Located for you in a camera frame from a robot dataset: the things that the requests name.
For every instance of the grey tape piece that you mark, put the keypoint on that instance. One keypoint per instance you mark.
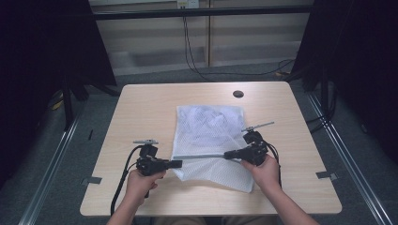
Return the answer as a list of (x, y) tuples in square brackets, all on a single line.
[(326, 175), (92, 180)]

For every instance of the black horizontal bar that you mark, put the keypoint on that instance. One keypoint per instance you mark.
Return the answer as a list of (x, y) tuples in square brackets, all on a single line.
[(200, 12)]

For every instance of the metal floor rail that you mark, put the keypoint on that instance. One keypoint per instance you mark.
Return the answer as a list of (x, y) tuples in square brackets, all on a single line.
[(47, 178), (350, 168)]

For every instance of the person's right hand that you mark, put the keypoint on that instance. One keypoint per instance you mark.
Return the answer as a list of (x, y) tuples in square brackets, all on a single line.
[(267, 176)]

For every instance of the small black floor object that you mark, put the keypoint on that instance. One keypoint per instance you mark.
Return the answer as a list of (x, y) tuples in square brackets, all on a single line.
[(90, 134)]

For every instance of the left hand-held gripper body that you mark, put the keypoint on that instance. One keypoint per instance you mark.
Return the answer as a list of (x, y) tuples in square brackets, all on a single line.
[(150, 165)]

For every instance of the person's left hand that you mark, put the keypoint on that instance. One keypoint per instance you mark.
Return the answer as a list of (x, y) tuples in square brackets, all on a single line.
[(139, 187)]

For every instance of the black metal stand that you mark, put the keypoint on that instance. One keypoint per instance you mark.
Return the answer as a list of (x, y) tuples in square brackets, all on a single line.
[(325, 97), (67, 106)]

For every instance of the yellow floor object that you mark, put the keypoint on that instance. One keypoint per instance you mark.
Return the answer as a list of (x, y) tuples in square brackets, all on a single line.
[(57, 103)]

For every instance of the white mesh laundry bag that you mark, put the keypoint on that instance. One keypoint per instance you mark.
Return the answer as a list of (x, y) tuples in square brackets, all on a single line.
[(209, 137)]

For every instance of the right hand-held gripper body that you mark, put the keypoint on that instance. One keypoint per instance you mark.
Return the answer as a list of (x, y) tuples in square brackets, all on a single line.
[(255, 153)]

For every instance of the dark curtain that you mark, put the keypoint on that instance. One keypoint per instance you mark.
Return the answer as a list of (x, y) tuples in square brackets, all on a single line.
[(363, 68), (34, 68)]

